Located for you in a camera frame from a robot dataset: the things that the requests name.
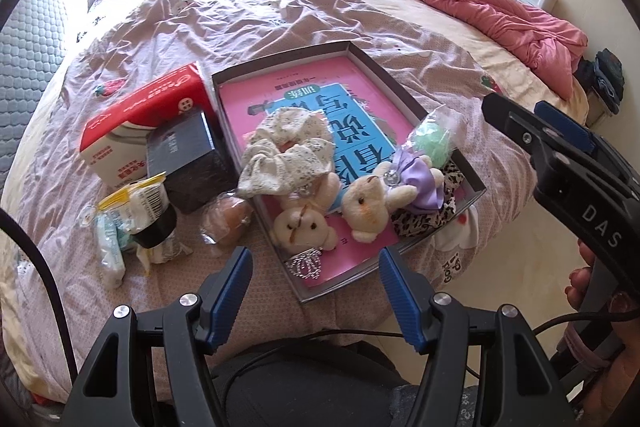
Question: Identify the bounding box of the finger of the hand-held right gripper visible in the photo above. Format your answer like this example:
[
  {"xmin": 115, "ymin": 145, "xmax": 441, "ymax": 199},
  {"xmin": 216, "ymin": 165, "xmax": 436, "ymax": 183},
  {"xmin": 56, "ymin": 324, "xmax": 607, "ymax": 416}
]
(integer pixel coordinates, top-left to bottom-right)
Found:
[
  {"xmin": 482, "ymin": 93, "xmax": 556, "ymax": 168},
  {"xmin": 534, "ymin": 101, "xmax": 598, "ymax": 154}
]

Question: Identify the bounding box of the white tissue pack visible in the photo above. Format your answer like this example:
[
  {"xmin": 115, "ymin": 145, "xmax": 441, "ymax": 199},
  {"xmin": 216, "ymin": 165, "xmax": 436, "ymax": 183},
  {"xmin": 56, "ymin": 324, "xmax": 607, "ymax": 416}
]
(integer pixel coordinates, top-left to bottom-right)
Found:
[{"xmin": 94, "ymin": 209, "xmax": 127, "ymax": 291}]

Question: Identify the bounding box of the grey mattress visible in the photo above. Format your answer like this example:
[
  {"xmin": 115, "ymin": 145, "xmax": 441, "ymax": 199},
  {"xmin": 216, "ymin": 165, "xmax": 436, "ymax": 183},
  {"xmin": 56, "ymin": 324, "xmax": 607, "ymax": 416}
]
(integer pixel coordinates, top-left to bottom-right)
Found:
[{"xmin": 0, "ymin": 0, "xmax": 92, "ymax": 188}]

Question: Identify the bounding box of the leopard print scrunchie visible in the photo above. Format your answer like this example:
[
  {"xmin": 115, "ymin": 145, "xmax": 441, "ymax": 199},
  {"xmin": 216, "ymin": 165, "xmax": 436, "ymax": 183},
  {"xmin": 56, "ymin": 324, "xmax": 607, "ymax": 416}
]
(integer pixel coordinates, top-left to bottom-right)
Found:
[{"xmin": 390, "ymin": 159, "xmax": 466, "ymax": 239}]

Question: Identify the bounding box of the red and white box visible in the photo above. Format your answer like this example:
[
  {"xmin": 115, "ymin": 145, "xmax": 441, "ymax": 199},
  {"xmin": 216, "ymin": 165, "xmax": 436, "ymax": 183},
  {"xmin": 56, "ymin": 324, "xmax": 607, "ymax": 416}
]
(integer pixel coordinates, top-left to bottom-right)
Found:
[{"xmin": 80, "ymin": 62, "xmax": 221, "ymax": 186}]

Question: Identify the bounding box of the black box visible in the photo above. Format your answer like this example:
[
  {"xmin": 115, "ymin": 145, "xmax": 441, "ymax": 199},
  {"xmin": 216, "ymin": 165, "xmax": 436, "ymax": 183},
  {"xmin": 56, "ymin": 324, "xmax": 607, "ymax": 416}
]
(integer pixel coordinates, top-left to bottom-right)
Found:
[{"xmin": 146, "ymin": 106, "xmax": 240, "ymax": 215}]

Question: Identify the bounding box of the teddy bear with purple dress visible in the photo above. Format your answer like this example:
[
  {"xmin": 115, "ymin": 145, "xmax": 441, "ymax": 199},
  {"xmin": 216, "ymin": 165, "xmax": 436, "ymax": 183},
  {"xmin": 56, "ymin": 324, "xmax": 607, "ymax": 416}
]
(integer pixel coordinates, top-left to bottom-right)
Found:
[{"xmin": 341, "ymin": 152, "xmax": 446, "ymax": 244}]

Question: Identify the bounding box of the grey tray box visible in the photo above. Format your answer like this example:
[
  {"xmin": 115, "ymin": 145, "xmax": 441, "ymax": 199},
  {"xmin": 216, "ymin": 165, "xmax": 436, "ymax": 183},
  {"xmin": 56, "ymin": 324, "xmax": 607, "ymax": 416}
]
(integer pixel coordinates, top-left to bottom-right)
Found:
[{"xmin": 211, "ymin": 41, "xmax": 488, "ymax": 304}]

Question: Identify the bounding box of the black roll in clear wrap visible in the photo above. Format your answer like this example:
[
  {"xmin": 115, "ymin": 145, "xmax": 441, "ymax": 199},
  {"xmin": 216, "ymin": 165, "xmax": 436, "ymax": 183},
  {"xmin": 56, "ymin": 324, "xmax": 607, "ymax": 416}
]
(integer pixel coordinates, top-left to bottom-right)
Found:
[{"xmin": 131, "ymin": 202, "xmax": 195, "ymax": 265}]

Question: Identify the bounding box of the floral white scrunchie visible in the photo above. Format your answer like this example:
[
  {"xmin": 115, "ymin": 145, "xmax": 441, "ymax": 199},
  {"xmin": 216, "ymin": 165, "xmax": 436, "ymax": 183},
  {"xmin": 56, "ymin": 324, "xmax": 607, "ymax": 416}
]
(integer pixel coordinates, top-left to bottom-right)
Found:
[{"xmin": 236, "ymin": 111, "xmax": 335, "ymax": 198}]

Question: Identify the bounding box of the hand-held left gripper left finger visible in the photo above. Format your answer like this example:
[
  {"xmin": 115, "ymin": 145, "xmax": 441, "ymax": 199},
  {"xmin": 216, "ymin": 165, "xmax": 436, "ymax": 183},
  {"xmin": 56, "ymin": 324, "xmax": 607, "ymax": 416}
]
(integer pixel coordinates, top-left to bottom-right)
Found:
[{"xmin": 60, "ymin": 246, "xmax": 253, "ymax": 427}]

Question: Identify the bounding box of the yellow white snack cup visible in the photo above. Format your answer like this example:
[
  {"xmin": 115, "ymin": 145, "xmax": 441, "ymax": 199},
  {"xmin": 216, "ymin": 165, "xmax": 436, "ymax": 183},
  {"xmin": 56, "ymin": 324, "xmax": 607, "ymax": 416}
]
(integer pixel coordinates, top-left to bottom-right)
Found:
[{"xmin": 97, "ymin": 172, "xmax": 170, "ymax": 235}]

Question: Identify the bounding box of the cream teddy bear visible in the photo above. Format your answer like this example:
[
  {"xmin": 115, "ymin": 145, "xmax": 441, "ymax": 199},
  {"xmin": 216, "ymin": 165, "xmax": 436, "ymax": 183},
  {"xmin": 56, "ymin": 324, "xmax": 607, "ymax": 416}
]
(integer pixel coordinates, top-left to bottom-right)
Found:
[{"xmin": 270, "ymin": 172, "xmax": 343, "ymax": 253}]

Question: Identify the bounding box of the silver tiara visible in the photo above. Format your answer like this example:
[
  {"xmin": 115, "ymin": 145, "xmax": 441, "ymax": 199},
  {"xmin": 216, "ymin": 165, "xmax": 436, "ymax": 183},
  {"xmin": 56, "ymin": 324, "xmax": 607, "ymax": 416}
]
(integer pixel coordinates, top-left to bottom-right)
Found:
[{"xmin": 284, "ymin": 246, "xmax": 325, "ymax": 282}]

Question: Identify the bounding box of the dark clothes pile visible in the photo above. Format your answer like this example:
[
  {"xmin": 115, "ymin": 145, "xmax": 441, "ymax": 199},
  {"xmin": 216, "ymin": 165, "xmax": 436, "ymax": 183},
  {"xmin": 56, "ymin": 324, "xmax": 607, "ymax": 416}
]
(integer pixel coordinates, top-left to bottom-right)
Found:
[{"xmin": 575, "ymin": 48, "xmax": 626, "ymax": 118}]

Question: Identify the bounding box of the green mesh ball in bag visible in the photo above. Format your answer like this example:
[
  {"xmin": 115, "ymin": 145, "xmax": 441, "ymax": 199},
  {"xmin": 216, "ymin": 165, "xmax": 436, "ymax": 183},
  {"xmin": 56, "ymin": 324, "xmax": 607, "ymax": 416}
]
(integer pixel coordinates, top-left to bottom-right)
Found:
[{"xmin": 407, "ymin": 104, "xmax": 466, "ymax": 168}]

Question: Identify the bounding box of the bread in plastic bag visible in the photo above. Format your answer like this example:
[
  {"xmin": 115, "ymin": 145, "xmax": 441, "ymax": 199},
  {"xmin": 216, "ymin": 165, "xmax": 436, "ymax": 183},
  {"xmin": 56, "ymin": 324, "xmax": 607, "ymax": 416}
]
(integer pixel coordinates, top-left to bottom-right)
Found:
[{"xmin": 199, "ymin": 192, "xmax": 255, "ymax": 258}]

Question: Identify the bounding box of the person's right hand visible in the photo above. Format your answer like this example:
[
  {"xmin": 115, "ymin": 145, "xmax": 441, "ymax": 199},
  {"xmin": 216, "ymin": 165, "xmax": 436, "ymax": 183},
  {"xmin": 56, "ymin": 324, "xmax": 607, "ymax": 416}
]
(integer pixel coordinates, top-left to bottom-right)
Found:
[{"xmin": 566, "ymin": 241, "xmax": 640, "ymax": 408}]

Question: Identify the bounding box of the pink patterned quilt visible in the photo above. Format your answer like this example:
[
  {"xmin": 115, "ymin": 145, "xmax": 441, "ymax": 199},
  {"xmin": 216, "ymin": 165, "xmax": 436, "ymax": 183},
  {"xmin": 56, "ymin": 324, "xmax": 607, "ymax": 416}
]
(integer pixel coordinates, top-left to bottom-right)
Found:
[{"xmin": 0, "ymin": 0, "xmax": 566, "ymax": 408}]

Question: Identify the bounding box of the pink book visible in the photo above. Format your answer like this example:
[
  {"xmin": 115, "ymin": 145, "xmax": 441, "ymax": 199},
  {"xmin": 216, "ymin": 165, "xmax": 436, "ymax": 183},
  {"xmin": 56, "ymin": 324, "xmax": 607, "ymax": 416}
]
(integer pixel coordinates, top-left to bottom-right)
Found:
[{"xmin": 217, "ymin": 57, "xmax": 471, "ymax": 285}]

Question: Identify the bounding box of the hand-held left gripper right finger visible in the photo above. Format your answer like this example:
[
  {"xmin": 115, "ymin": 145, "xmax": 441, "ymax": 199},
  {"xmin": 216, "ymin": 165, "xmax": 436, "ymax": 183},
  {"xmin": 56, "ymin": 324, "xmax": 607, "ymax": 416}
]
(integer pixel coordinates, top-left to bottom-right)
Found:
[{"xmin": 378, "ymin": 247, "xmax": 578, "ymax": 427}]

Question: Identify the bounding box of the black cable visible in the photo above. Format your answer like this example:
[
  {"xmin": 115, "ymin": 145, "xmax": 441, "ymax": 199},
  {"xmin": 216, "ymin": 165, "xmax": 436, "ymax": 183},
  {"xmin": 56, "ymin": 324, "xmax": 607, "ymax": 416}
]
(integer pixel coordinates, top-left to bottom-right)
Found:
[{"xmin": 0, "ymin": 209, "xmax": 81, "ymax": 373}]

